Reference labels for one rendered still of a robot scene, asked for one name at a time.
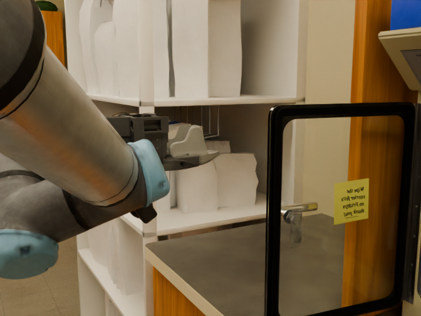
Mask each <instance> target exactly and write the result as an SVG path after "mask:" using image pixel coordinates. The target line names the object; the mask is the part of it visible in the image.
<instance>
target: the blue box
mask: <svg viewBox="0 0 421 316"><path fill-rule="evenodd" d="M420 27H421V0H392V9H391V20H390V30H391V31H392V30H398V29H409V28H420Z"/></svg>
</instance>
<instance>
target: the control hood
mask: <svg viewBox="0 0 421 316"><path fill-rule="evenodd" d="M378 38H379V40H380V42H381V43H382V45H383V47H384V48H385V50H386V51H387V53H388V55H389V57H390V58H391V60H392V61H393V63H394V65H395V66H396V68H397V70H398V71H399V73H400V74H401V76H402V78H403V79H404V81H405V83H406V84H407V86H408V87H409V89H411V90H421V85H420V83H419V82H418V80H417V78H416V77H415V75H414V74H413V71H412V70H411V68H410V67H409V65H408V63H407V61H406V60H405V58H404V56H403V55H402V53H401V51H400V50H419V49H421V27H420V28H409V29H398V30H392V31H381V32H380V33H379V34H378Z"/></svg>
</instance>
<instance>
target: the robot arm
mask: <svg viewBox="0 0 421 316"><path fill-rule="evenodd" d="M46 39H47V33H46V25H45V21H44V17H43V15H42V12H41V10H40V8H39V6H38V5H37V4H36V2H35V0H0V277H1V278H5V279H10V280H19V279H25V278H31V277H35V276H37V275H40V274H42V273H44V272H46V271H47V270H48V269H49V268H50V267H52V266H54V265H55V263H56V262H57V260H58V250H59V245H58V243H60V242H62V241H64V240H67V239H69V238H72V237H74V236H76V235H78V234H81V233H84V232H85V231H88V230H89V229H92V228H94V227H97V226H99V225H101V224H103V223H106V222H108V221H111V220H113V219H115V218H118V217H120V216H123V215H124V214H127V213H130V214H131V215H132V216H134V217H136V218H139V219H140V220H141V221H142V222H143V223H145V224H147V223H149V222H150V221H151V220H153V219H154V218H155V217H156V216H157V212H156V210H155V209H154V208H153V202H155V201H157V200H159V199H161V198H164V197H165V196H166V195H167V194H168V193H169V191H170V184H169V180H168V178H167V175H166V173H165V171H177V170H182V169H189V168H192V167H197V166H201V165H203V164H206V163H208V162H210V161H211V160H213V159H214V158H216V157H217V156H218V155H219V151H216V150H207V149H206V146H205V140H204V136H203V133H202V129H201V128H200V127H198V126H193V127H191V126H190V125H188V124H183V125H181V126H180V127H179V129H178V131H177V134H176V136H175V137H174V138H173V139H169V117H159V116H157V114H155V113H133V114H129V113H126V112H118V113H115V114H113V115H112V117H105V116H104V115H103V114H102V113H101V112H100V110H99V109H98V108H97V106H96V105H95V104H94V103H93V102H92V100H91V99H90V98H89V96H88V95H87V94H86V93H85V92H84V90H83V89H82V88H81V87H80V86H79V84H78V83H77V82H76V80H75V79H74V78H73V77H72V76H71V74H70V73H69V72H68V70H67V69H66V68H65V67H64V66H63V64H62V63H61V62H60V60H59V59H58V58H57V57H56V56H55V54H54V53H53V52H52V51H51V50H50V48H49V47H48V46H47V44H46ZM120 113H121V114H120ZM116 114H120V115H118V116H117V117H114V115H116ZM158 129H159V130H158ZM167 151H168V152H167Z"/></svg>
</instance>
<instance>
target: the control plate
mask: <svg viewBox="0 0 421 316"><path fill-rule="evenodd" d="M400 51H401V53H402V55H403V56H404V58H405V60H406V61H407V63H408V65H409V67H410V68H411V70H412V71H413V74H414V75H415V77H416V78H417V80H418V82H419V83H420V85H421V49H419V50H400Z"/></svg>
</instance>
